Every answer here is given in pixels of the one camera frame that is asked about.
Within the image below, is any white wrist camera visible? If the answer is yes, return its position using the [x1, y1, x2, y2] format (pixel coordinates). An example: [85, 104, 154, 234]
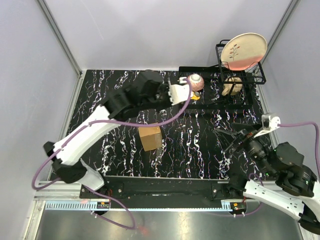
[168, 77, 194, 106]
[254, 113, 281, 138]

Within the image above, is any aluminium frame rail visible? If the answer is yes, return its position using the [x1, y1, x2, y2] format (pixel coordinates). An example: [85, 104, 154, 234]
[35, 0, 82, 78]

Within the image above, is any black wire dish rack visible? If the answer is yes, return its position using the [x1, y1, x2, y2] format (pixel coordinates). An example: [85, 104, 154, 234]
[178, 39, 267, 110]

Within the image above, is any yellow black utility knife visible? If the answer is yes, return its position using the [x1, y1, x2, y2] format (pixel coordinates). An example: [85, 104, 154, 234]
[190, 91, 201, 101]

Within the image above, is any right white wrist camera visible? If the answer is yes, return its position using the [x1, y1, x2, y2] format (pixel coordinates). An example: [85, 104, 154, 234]
[254, 113, 281, 138]

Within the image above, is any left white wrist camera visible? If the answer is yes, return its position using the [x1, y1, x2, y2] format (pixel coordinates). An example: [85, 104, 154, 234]
[168, 77, 194, 106]

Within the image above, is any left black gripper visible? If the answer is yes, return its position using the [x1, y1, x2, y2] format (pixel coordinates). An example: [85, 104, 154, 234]
[141, 81, 178, 114]

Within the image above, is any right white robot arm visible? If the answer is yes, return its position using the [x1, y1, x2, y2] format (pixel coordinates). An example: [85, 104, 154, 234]
[215, 117, 320, 235]

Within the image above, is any brown cardboard express box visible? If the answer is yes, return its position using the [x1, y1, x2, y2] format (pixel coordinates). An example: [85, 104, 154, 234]
[138, 126, 163, 152]

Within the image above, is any beige ceramic mug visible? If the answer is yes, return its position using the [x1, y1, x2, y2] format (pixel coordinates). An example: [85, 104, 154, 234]
[221, 76, 243, 96]

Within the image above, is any purple cable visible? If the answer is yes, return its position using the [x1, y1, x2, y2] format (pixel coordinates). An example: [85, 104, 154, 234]
[31, 79, 193, 230]
[204, 121, 320, 217]

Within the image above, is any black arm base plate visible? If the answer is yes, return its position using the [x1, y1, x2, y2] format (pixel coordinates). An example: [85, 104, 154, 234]
[79, 174, 258, 201]

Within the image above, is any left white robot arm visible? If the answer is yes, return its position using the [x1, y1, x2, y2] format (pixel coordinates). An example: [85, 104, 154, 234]
[44, 70, 174, 198]

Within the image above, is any cream pink plate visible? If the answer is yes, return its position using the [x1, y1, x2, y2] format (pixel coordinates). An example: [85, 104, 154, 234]
[220, 32, 268, 71]

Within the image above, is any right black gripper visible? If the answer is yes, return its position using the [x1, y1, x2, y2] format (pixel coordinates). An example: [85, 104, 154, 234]
[212, 120, 276, 176]

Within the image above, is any pink patterned bowl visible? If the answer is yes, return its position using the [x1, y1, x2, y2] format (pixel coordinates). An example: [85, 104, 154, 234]
[187, 73, 205, 92]

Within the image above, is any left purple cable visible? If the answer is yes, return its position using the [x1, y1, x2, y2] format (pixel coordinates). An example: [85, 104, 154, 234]
[31, 79, 193, 230]

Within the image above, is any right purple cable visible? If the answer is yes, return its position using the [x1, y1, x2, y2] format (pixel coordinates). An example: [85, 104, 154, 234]
[204, 121, 320, 217]

